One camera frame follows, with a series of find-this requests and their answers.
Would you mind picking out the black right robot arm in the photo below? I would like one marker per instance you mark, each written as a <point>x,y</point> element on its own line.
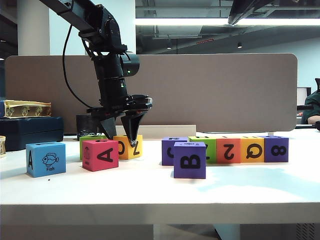
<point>247,10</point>

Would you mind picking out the brown desk partition panel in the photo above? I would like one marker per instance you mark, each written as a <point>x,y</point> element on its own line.
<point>225,100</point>

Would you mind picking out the dark blue case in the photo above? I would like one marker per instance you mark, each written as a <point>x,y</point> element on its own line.
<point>32,132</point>

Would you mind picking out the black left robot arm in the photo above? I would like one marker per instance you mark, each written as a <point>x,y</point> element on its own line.
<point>107,50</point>

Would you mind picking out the person in green shirt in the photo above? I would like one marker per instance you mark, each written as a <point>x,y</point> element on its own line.
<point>311,107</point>

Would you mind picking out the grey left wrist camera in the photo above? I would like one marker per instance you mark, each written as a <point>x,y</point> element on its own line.
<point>142,101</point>

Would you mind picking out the purple block with 8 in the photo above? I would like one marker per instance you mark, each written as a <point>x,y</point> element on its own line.
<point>268,157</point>

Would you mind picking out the pink block with A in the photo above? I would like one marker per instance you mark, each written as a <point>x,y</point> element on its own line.
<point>99,164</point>

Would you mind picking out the white partition foot bracket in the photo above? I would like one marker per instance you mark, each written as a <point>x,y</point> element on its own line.
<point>271,133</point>

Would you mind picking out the black office chair headrest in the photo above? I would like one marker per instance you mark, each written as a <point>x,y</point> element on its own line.
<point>317,84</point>

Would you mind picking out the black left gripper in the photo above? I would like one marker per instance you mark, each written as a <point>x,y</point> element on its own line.
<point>112,100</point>

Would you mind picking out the purple block with B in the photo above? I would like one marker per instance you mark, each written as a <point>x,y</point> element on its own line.
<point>189,174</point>

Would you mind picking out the small wooden container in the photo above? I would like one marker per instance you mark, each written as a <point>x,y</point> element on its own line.
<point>2,147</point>

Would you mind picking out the blue block with fish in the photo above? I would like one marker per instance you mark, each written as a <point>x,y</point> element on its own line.
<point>48,152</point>

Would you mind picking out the green block with 7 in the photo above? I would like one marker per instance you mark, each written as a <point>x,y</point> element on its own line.
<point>90,137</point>

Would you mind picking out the red LED ceiling sign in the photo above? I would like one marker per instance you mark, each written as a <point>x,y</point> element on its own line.
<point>205,41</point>

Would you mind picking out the orange block with 2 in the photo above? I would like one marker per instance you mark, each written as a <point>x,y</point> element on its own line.
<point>235,157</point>

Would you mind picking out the yellow block with Q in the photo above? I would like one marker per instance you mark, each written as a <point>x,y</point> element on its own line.
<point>245,147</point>

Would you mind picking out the black mug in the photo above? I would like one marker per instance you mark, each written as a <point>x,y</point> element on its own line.
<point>83,125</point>

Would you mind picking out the purple block with 5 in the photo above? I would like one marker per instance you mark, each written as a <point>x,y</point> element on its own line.
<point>167,160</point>

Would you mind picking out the perforated grey panel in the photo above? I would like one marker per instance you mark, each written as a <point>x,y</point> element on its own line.
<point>305,232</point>

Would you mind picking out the green foam letter block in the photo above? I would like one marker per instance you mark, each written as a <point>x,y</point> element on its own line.
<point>212,149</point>

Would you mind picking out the blue flat box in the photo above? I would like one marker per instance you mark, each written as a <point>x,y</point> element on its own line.
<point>1,109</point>

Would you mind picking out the yellow patterned gift box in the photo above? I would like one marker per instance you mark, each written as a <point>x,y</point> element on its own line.
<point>27,109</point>

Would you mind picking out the white computer monitor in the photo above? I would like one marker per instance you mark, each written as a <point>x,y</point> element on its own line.
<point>302,95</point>

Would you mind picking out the yellow block with 7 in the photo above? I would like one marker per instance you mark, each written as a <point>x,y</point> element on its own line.
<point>128,156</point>

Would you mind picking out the grey ceiling ventilation duct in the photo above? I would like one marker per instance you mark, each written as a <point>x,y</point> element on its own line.
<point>185,31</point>

